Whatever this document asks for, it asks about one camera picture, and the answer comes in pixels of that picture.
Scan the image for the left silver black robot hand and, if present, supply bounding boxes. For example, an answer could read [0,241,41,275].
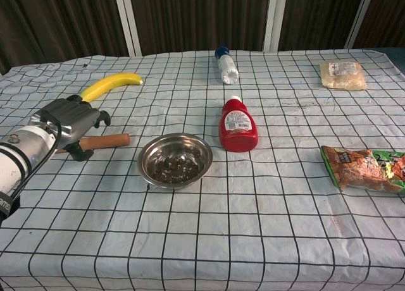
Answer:
[31,94,112,162]

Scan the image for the wooden rolling pin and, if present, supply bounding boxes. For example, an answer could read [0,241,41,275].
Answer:
[55,133,131,154]

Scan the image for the stainless steel bowl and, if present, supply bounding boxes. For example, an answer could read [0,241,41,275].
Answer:
[137,132,213,189]

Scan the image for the yellow banana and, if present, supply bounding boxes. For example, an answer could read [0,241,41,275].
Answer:
[78,72,144,103]

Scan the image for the dark chopped food pieces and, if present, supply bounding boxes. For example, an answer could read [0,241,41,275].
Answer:
[151,154,201,182]

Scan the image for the dark brown curtain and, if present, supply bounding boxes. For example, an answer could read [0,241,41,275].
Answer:
[0,0,405,76]

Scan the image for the white bottle blue cap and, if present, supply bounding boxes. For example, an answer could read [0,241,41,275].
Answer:
[214,45,239,85]

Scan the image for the red ketchup bottle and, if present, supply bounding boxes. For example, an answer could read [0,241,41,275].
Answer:
[218,95,259,152]

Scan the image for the white black grid tablecloth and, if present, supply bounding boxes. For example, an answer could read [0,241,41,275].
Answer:
[0,49,405,291]

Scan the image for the beige food packet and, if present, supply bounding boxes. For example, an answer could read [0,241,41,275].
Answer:
[318,60,368,91]

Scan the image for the orange green snack bag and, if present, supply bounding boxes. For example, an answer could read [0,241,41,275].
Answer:
[320,145,405,197]

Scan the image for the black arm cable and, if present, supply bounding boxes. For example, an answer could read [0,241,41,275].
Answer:
[0,112,64,228]

